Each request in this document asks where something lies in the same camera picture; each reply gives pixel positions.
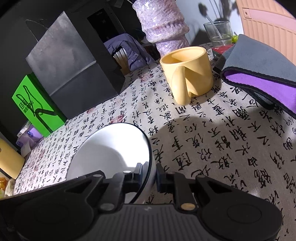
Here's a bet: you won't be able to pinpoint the small white bowl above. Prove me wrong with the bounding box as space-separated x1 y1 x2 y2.
66 123 156 204

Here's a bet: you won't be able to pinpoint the white rubber gloves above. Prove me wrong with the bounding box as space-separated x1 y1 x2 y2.
4 179 16 197

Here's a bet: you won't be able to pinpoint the yellow mug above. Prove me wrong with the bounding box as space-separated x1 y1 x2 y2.
160 46 213 105

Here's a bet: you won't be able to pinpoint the calligraphy tablecloth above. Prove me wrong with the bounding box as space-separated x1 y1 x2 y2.
14 63 295 240

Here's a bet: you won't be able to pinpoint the black paper bag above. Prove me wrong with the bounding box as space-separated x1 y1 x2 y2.
26 11 125 119

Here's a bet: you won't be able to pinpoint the yellow thermos jug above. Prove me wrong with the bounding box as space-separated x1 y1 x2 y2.
0 139 25 179

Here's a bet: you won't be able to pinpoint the purple tissue pack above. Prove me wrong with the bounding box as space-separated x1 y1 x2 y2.
16 121 43 157

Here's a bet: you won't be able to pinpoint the green paper bag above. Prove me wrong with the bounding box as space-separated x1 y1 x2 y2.
12 73 67 137

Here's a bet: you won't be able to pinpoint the clear glass cup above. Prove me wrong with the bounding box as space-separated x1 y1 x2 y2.
204 21 232 47

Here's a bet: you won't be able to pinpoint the purple jacket on chair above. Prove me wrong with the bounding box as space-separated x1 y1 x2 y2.
104 33 154 75

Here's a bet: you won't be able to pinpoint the pink small suitcase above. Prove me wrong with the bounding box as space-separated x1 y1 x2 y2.
236 0 296 63

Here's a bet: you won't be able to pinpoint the yellow-green snack box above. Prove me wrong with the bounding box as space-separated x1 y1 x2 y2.
0 177 8 199

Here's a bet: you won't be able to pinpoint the purple ceramic vase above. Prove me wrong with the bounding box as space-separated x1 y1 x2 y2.
132 0 190 57

